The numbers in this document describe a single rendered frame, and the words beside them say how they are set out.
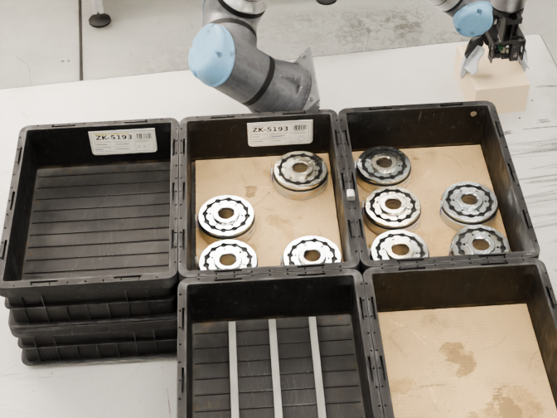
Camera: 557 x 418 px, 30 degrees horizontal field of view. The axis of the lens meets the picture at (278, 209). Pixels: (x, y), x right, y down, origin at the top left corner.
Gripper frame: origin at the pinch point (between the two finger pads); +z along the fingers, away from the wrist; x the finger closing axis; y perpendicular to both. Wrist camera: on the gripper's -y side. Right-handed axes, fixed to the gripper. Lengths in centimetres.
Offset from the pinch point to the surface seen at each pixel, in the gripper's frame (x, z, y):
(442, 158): -20.7, -7.8, 33.2
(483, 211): -18, -11, 51
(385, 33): 6, 76, -117
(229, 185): -62, -8, 34
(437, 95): -11.8, 5.3, -0.3
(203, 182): -67, -8, 32
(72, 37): -104, 76, -133
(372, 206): -37, -11, 47
